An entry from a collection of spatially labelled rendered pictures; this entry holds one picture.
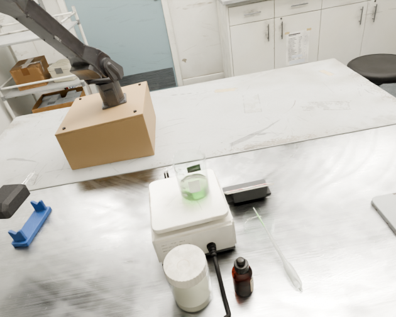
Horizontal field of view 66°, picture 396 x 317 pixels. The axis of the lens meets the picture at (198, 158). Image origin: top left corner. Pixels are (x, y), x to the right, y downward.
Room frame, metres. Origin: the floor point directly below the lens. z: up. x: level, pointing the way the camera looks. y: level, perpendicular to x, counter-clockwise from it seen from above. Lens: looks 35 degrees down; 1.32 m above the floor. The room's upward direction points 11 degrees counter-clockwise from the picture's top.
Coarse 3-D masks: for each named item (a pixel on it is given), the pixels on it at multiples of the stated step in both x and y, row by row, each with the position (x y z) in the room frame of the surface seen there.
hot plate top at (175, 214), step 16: (208, 176) 0.42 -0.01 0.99; (160, 192) 0.40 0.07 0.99; (176, 192) 0.39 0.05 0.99; (160, 208) 0.36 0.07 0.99; (176, 208) 0.35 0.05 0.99; (192, 208) 0.34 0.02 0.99; (208, 208) 0.34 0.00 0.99; (224, 208) 0.33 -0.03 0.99; (160, 224) 0.32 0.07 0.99; (176, 224) 0.32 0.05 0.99; (192, 224) 0.32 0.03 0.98
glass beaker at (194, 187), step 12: (180, 156) 0.40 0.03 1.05; (192, 156) 0.40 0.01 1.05; (204, 156) 0.38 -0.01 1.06; (180, 168) 0.36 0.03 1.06; (192, 168) 0.35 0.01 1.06; (204, 168) 0.37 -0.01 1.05; (180, 180) 0.36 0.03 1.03; (192, 180) 0.35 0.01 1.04; (204, 180) 0.36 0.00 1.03; (180, 192) 0.37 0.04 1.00; (192, 192) 0.35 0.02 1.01; (204, 192) 0.36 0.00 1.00
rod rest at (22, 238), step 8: (40, 200) 0.50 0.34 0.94; (40, 208) 0.50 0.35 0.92; (48, 208) 0.50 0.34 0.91; (32, 216) 0.49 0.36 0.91; (40, 216) 0.48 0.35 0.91; (32, 224) 0.46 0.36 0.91; (40, 224) 0.46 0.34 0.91; (8, 232) 0.43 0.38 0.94; (16, 232) 0.43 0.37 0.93; (24, 232) 0.45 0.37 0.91; (32, 232) 0.44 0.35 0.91; (16, 240) 0.43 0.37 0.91; (24, 240) 0.42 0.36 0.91
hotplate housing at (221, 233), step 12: (228, 216) 0.33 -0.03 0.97; (192, 228) 0.32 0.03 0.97; (204, 228) 0.32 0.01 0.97; (216, 228) 0.32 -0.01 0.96; (228, 228) 0.32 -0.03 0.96; (156, 240) 0.31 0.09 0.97; (168, 240) 0.31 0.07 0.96; (180, 240) 0.31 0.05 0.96; (192, 240) 0.31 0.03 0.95; (204, 240) 0.31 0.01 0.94; (216, 240) 0.32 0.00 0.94; (228, 240) 0.32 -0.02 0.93; (156, 252) 0.31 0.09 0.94; (204, 252) 0.31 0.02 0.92; (216, 252) 0.30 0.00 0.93
